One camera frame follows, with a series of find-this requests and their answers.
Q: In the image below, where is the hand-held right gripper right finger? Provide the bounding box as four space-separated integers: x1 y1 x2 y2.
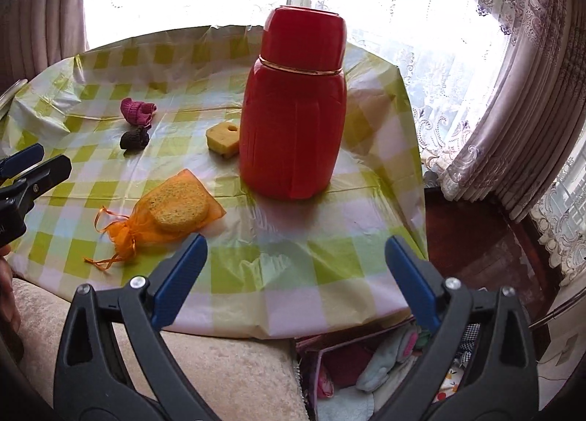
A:
373 235 538 421

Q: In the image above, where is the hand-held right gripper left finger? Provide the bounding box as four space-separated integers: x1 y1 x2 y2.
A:
54 233 216 421

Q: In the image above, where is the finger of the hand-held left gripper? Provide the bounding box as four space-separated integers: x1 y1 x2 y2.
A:
0 144 45 177
0 154 73 211

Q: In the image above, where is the light blue plush mitten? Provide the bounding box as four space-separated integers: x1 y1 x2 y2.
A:
356 327 410 392

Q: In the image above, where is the pink storage box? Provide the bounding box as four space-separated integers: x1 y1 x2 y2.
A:
295 315 486 421

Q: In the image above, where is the person's left hand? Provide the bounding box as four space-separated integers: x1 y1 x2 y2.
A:
0 244 23 335

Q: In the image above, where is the round yellow sponge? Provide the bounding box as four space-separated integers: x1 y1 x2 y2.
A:
149 178 220 233

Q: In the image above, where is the dark maroon knitted sock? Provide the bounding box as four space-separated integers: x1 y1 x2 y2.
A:
120 127 150 151

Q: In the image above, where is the beige sofa cushion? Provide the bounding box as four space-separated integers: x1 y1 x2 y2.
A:
11 277 312 421

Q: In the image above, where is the dark red cloth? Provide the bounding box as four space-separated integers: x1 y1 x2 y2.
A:
323 345 374 387

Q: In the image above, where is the pink knitted sock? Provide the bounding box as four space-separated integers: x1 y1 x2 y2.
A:
120 98 157 130

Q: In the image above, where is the yellow sponge block with hole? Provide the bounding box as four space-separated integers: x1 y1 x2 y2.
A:
205 122 241 158

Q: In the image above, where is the plain mauve curtain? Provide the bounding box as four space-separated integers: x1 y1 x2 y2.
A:
0 0 115 83

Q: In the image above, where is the metal rod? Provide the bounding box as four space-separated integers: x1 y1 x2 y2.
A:
531 290 586 328

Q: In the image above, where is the white lace curtain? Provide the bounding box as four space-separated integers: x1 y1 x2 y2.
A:
533 141 586 287
316 0 518 170

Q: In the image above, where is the red thermos flask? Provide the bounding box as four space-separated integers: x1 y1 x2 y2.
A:
239 6 347 200

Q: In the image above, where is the embroidered mauve curtain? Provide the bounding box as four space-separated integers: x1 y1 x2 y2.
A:
426 0 586 222

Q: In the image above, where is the orange organza drawstring bag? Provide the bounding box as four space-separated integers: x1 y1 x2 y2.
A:
84 168 228 272

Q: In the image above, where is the cream chair frame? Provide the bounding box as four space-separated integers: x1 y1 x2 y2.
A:
0 77 29 119

